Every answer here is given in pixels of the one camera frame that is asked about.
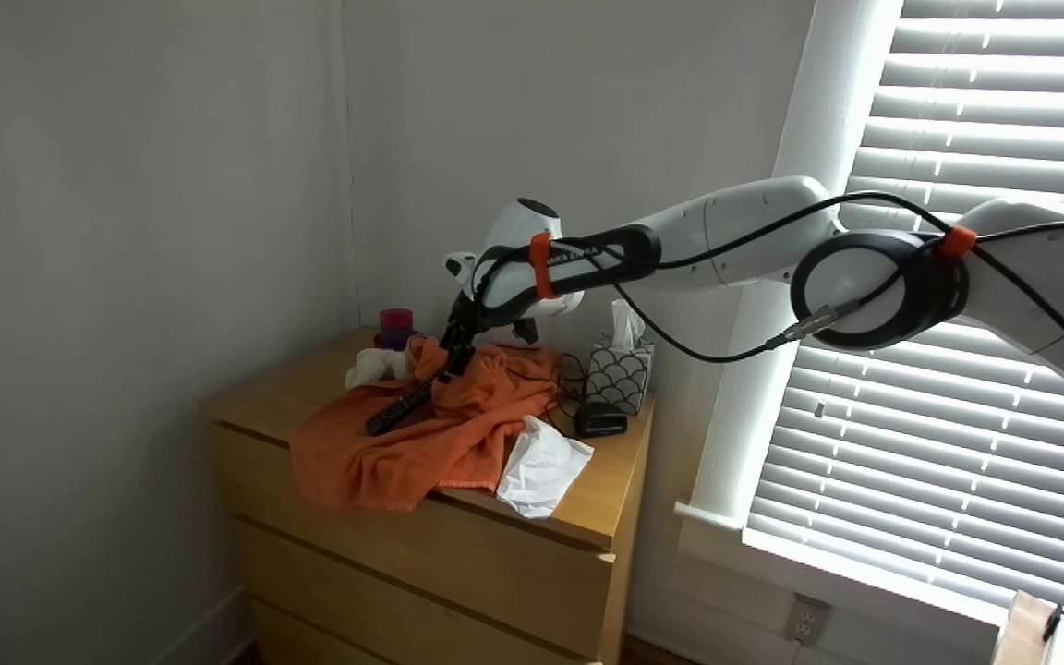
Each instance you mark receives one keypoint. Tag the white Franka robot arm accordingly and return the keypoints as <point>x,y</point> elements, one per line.
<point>741,226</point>

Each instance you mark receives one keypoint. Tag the light wooden dresser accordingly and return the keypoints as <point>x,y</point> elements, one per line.
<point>434,566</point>

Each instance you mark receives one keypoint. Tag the white wall outlet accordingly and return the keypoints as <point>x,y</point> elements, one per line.
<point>806,619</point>

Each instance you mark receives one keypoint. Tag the small black button device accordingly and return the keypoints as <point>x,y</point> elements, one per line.
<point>602,418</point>

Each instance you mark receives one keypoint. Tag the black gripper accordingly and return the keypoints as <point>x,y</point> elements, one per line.
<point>466,321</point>

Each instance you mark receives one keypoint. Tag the orange towel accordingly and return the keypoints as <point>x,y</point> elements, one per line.
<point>434,432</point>

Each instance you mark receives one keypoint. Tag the white window frame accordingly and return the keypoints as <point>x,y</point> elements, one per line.
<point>741,409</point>

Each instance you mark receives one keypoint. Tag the white paper towel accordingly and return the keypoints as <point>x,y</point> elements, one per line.
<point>542,472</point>

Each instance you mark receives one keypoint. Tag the dark red candle jar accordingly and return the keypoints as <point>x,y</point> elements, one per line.
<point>397,329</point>

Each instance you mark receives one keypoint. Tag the small white soft object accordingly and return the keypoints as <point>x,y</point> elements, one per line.
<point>374,366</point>

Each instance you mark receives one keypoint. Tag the black TV remote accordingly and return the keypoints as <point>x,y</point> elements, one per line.
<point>397,412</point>

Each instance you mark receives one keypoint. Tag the large white window blinds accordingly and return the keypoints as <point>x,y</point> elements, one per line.
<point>951,455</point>

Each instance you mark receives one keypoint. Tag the brown cardboard box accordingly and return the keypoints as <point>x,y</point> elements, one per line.
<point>1023,629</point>

